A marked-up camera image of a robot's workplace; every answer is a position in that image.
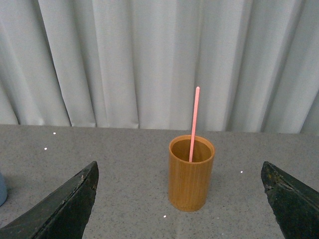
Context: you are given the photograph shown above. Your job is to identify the white curtain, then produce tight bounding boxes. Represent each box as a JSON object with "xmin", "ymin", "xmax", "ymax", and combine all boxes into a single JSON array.
[{"xmin": 0, "ymin": 0, "xmax": 319, "ymax": 134}]

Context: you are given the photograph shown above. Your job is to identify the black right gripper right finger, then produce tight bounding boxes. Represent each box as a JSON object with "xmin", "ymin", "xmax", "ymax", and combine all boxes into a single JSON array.
[{"xmin": 261, "ymin": 161, "xmax": 319, "ymax": 239}]

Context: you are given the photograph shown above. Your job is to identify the blue plastic cup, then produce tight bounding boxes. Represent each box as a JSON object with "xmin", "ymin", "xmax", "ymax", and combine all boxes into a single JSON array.
[{"xmin": 0, "ymin": 173, "xmax": 7, "ymax": 206}]

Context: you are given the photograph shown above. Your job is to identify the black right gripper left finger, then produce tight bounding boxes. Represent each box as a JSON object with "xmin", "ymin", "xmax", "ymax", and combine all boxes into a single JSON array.
[{"xmin": 0, "ymin": 161, "xmax": 99, "ymax": 239}]

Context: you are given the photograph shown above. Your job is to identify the bamboo chopstick holder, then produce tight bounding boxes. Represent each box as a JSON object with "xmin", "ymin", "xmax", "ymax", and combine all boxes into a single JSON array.
[{"xmin": 168, "ymin": 135, "xmax": 215, "ymax": 212}]

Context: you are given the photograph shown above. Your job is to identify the pink chopstick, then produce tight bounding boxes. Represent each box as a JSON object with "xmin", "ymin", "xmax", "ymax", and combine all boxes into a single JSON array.
[{"xmin": 189, "ymin": 86, "xmax": 200, "ymax": 162}]

